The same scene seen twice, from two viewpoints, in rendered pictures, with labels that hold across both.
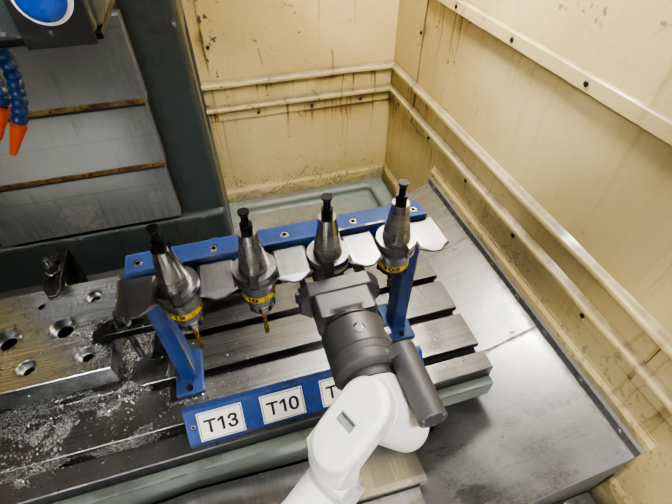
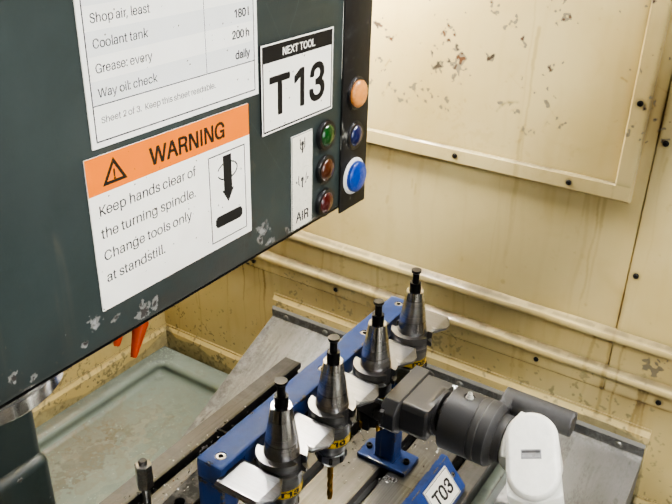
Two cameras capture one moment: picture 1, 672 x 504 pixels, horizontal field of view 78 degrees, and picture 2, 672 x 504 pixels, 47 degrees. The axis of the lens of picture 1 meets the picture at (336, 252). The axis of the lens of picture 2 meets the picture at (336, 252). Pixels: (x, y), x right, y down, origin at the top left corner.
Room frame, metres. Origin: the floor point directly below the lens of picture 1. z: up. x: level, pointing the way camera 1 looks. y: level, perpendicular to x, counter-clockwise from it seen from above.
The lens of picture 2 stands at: (-0.21, 0.66, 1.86)
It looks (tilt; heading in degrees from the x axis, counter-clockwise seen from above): 27 degrees down; 319
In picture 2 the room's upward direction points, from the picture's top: 2 degrees clockwise
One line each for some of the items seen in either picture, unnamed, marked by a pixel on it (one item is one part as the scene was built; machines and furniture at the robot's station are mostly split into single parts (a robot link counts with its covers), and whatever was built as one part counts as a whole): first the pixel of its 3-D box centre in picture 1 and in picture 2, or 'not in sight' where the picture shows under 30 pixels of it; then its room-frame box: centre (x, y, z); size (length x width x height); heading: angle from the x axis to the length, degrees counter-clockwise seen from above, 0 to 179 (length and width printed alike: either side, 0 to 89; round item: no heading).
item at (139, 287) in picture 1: (136, 297); (253, 485); (0.36, 0.28, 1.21); 0.07 x 0.05 x 0.01; 16
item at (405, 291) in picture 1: (402, 278); (391, 391); (0.54, -0.13, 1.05); 0.10 x 0.05 x 0.30; 16
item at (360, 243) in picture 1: (362, 249); (393, 352); (0.45, -0.04, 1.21); 0.07 x 0.05 x 0.01; 16
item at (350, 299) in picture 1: (348, 319); (438, 410); (0.34, -0.02, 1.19); 0.13 x 0.12 x 0.10; 106
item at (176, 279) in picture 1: (168, 266); (281, 427); (0.38, 0.22, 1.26); 0.04 x 0.04 x 0.07
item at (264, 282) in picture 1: (255, 271); (331, 410); (0.41, 0.12, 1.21); 0.06 x 0.06 x 0.03
